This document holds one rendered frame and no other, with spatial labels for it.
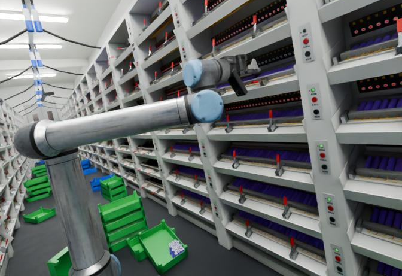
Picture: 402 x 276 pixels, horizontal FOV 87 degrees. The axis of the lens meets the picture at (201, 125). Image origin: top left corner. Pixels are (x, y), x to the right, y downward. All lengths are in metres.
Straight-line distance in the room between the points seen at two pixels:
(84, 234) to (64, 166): 0.27
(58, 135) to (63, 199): 0.29
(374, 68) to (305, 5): 0.29
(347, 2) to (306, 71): 0.22
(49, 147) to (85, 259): 0.46
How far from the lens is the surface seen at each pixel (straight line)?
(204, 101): 0.59
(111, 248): 1.90
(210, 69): 0.76
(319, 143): 0.87
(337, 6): 0.83
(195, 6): 1.45
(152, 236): 1.73
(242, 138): 1.08
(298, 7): 0.88
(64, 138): 0.73
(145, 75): 1.91
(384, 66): 0.78
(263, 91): 0.95
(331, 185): 0.91
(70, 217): 0.96
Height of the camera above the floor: 0.93
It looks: 5 degrees down
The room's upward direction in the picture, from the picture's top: 11 degrees counter-clockwise
